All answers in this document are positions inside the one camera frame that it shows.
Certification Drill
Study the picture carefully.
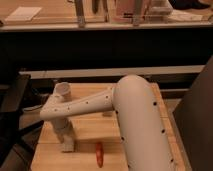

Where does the white paper sheet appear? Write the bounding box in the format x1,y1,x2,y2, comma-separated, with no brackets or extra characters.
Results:
5,6,41,22

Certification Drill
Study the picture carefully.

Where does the white sponge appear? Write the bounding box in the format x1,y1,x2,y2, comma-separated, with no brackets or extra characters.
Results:
61,140,75,153

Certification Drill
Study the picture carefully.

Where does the orange carrot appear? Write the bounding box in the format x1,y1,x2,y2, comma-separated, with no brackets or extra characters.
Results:
96,142,104,168

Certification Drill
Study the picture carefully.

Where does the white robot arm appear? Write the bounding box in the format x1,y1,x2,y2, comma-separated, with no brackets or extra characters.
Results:
40,75,175,171

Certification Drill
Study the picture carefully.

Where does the white paper cup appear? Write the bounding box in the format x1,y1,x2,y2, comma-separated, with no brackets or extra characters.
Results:
54,82,71,100

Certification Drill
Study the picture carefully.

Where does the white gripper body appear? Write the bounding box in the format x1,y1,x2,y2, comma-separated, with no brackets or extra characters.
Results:
53,120,73,143

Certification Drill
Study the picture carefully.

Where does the pink box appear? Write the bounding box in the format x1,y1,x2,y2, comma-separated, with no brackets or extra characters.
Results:
115,0,151,19

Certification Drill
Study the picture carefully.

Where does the dark panel at right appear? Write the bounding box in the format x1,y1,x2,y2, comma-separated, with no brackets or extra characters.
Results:
173,56,213,171

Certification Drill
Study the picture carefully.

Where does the black chair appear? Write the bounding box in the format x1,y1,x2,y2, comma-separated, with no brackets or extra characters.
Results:
0,75,43,167

